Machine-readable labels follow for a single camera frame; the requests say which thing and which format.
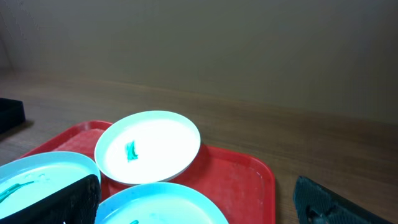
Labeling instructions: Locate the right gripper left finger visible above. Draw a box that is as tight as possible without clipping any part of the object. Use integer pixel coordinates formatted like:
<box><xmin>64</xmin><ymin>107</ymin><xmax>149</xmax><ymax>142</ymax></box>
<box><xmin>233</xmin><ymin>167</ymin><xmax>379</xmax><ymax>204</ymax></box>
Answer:
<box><xmin>1</xmin><ymin>174</ymin><xmax>101</xmax><ymax>224</ymax></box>

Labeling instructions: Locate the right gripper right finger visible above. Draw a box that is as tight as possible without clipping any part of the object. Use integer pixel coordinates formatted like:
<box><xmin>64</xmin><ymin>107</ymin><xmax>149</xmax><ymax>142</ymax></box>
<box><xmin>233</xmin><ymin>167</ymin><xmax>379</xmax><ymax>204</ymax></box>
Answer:
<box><xmin>293</xmin><ymin>176</ymin><xmax>392</xmax><ymax>224</ymax></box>

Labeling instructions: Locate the light blue plate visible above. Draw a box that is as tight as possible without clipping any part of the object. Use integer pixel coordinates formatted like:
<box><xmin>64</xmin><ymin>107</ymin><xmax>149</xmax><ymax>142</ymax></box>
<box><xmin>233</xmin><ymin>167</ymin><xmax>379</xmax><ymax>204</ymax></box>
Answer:
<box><xmin>95</xmin><ymin>182</ymin><xmax>228</xmax><ymax>224</ymax></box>
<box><xmin>1</xmin><ymin>151</ymin><xmax>101</xmax><ymax>218</ymax></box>

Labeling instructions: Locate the white round plate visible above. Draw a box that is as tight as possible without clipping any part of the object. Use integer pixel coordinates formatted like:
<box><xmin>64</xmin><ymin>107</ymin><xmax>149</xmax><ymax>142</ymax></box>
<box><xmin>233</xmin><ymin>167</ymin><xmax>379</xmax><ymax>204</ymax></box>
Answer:
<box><xmin>94</xmin><ymin>110</ymin><xmax>201</xmax><ymax>185</ymax></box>

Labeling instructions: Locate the red plastic tray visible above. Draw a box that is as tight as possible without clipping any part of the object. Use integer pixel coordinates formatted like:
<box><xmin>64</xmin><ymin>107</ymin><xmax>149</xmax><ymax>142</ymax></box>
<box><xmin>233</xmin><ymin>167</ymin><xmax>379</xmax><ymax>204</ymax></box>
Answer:
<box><xmin>25</xmin><ymin>120</ymin><xmax>276</xmax><ymax>224</ymax></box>

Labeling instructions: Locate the black water tray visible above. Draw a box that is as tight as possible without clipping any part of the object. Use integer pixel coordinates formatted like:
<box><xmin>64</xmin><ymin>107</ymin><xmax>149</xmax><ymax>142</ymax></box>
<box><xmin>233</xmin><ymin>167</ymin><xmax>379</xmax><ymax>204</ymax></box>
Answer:
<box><xmin>0</xmin><ymin>98</ymin><xmax>25</xmax><ymax>134</ymax></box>

